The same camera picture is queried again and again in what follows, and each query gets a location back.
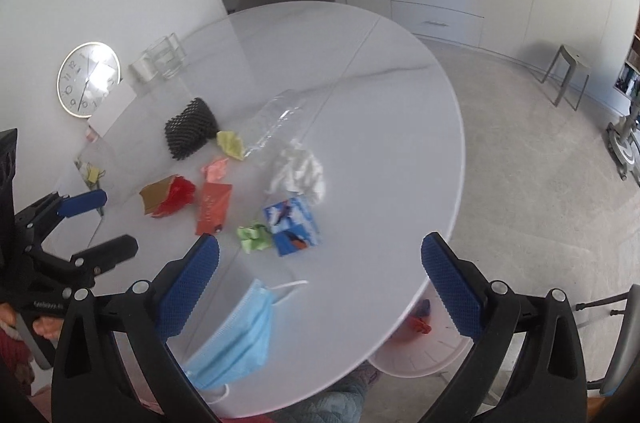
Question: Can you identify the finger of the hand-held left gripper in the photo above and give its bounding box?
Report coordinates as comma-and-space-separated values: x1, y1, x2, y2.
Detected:
15, 189, 108, 250
74, 235, 139, 277

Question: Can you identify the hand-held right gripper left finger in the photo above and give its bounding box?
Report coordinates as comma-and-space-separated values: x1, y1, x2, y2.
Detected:
50, 233, 221, 423

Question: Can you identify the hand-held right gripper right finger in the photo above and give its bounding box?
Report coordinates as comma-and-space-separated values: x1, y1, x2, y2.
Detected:
421, 232, 588, 423

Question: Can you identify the blue face mask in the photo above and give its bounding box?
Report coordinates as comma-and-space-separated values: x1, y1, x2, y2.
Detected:
182, 279, 308, 404

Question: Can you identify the brown and red wrapper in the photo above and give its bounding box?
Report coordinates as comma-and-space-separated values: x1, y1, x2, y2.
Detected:
139, 174, 197, 220

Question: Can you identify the green paper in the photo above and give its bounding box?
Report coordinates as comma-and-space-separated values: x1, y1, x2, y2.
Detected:
236, 224, 273, 255

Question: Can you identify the red paper packet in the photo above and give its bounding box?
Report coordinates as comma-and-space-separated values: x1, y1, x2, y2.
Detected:
195, 181, 233, 236

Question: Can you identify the blue printed carton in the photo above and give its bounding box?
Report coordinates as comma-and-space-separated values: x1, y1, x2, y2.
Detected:
263, 196, 322, 258

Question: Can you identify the pink paper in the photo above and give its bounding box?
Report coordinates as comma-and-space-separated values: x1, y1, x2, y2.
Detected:
200, 156, 231, 184

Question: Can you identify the black foam net sleeve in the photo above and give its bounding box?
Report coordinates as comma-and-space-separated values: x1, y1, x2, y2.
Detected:
164, 97, 221, 160

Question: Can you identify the yellow paper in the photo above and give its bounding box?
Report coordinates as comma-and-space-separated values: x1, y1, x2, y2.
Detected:
216, 130, 247, 162

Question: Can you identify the white tissue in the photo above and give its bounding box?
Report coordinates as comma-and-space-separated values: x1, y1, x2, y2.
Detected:
264, 140, 328, 206

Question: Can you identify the clear plastic bottle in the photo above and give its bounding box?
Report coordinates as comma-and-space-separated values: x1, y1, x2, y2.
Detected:
240, 89, 313, 164

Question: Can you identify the person's left hand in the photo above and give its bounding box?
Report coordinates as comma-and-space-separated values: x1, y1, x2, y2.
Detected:
0, 302, 63, 341

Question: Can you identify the clear plastic bag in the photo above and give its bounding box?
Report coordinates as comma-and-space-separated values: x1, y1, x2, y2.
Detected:
75, 138, 118, 194

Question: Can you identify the red toy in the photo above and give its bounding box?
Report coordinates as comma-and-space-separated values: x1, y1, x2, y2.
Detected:
407, 298, 433, 335

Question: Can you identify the pink patterned clothing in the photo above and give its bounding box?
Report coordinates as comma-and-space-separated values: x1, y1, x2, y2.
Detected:
0, 330, 38, 401

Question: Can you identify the white card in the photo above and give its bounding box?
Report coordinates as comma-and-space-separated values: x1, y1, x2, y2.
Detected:
87, 81, 138, 136

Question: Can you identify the small clear glass cup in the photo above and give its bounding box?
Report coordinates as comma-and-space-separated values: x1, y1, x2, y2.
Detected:
129, 60, 156, 84

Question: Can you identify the teal quilted clothing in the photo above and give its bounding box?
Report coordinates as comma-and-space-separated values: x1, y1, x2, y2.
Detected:
270, 363, 386, 423

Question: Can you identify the square clear glass container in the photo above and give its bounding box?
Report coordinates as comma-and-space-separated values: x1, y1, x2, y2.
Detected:
145, 33, 188, 81

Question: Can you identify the grey metal chair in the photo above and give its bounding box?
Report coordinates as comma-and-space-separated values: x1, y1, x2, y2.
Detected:
575, 284, 640, 399

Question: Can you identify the grey exercise machine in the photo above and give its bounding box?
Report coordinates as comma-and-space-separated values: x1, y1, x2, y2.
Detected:
606, 105, 640, 181

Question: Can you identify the grey stool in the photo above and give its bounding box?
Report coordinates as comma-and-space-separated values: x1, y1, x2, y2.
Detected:
542, 44, 593, 108

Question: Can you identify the wooden shelf unit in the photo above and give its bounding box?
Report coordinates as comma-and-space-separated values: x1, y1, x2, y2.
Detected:
614, 32, 640, 104

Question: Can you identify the round white wall clock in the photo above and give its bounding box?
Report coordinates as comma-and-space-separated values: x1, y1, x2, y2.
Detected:
56, 42, 122, 118

